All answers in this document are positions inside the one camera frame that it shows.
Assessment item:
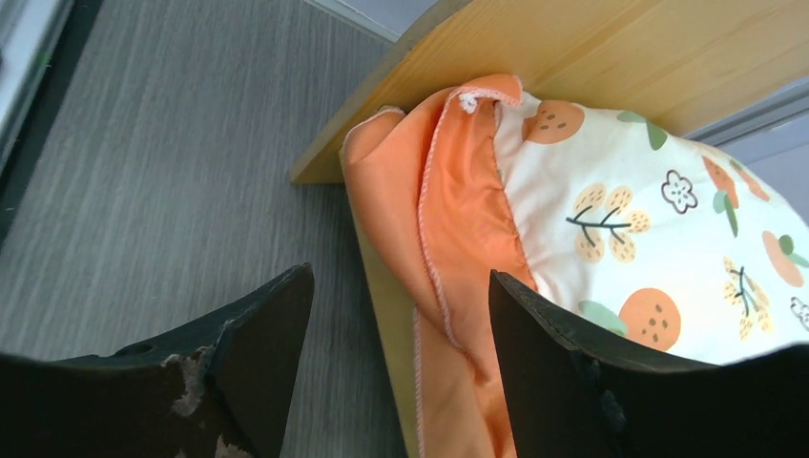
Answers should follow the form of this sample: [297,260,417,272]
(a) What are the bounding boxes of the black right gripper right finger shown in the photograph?
[488,271,808,457]

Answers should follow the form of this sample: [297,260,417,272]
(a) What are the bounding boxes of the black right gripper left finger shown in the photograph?
[1,264,314,457]

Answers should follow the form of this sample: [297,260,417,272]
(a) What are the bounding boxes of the orange fruit print cushion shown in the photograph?
[342,74,808,457]

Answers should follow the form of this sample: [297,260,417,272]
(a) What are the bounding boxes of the wooden pet bed frame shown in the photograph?
[289,0,809,458]

